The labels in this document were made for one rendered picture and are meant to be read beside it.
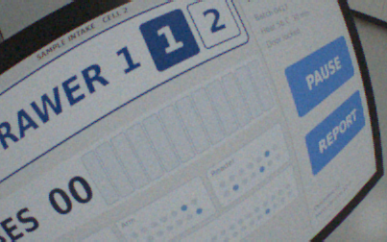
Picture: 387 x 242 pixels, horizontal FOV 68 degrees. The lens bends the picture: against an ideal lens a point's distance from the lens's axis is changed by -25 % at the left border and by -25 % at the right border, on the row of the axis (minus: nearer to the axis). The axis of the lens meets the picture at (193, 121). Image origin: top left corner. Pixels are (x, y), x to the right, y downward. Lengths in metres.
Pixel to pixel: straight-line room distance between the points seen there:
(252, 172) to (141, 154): 0.09
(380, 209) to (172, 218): 1.42
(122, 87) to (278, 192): 0.15
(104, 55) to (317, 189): 0.22
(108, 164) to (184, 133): 0.05
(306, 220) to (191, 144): 0.15
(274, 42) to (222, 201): 0.12
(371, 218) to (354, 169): 1.20
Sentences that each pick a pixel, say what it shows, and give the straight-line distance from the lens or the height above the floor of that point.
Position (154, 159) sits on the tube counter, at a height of 1.11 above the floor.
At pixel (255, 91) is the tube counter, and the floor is 1.11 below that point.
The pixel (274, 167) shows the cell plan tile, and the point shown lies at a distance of 0.29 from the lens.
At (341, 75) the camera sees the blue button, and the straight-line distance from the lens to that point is 0.34.
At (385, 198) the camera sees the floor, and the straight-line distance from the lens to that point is 1.66.
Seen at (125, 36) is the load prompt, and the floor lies 1.17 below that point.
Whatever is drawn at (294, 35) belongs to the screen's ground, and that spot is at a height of 1.13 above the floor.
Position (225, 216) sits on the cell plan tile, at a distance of 0.28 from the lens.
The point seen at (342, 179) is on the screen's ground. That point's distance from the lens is 0.37.
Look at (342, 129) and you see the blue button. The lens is 0.35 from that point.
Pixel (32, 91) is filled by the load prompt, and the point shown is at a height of 1.17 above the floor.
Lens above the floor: 1.31
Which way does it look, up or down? 54 degrees down
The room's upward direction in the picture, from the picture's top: 2 degrees counter-clockwise
